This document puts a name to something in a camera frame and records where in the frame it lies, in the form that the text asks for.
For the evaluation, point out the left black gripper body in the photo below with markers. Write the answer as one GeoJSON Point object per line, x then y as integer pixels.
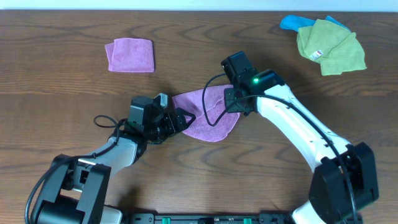
{"type": "Point", "coordinates": [179, 121]}

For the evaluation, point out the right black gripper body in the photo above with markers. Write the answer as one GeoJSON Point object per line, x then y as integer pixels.
{"type": "Point", "coordinates": [232, 103]}

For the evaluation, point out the purple cloth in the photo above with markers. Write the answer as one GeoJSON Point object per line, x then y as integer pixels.
{"type": "Point", "coordinates": [207, 105]}
{"type": "Point", "coordinates": [130, 55]}

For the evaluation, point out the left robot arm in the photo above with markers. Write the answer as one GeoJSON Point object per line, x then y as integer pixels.
{"type": "Point", "coordinates": [74, 188]}

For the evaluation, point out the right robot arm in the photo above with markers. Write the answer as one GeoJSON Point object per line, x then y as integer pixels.
{"type": "Point", "coordinates": [344, 176]}

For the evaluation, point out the folded purple cloth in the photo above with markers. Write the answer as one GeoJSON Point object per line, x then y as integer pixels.
{"type": "Point", "coordinates": [130, 55]}

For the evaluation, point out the blue cloth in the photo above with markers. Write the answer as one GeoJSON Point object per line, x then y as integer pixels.
{"type": "Point", "coordinates": [301, 24]}

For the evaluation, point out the green cloth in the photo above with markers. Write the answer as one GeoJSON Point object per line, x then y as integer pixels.
{"type": "Point", "coordinates": [334, 47]}

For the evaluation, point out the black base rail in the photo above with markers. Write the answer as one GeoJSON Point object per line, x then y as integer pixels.
{"type": "Point", "coordinates": [262, 218]}

